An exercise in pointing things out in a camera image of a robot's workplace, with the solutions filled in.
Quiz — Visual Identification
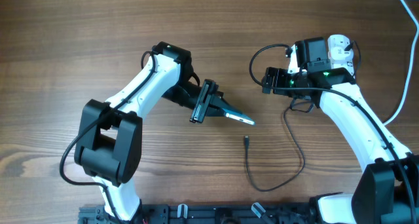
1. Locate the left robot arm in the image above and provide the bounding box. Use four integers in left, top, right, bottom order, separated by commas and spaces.
74, 42, 254, 223

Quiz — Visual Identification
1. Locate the teal screen smartphone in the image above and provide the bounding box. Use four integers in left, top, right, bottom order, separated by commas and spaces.
224, 109, 256, 126

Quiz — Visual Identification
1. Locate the white power strip cord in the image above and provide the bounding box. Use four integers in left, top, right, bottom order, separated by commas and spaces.
382, 0, 419, 126

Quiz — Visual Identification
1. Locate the white power strip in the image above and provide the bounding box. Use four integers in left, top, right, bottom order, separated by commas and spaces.
327, 34, 354, 75

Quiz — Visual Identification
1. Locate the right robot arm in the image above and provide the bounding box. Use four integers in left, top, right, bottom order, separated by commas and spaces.
261, 35, 418, 223

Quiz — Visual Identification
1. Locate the black charger cable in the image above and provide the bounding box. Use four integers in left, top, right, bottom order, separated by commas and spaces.
243, 40, 362, 193

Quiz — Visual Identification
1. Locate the black mounting rail base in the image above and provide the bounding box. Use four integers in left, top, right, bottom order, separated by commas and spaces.
77, 202, 315, 224

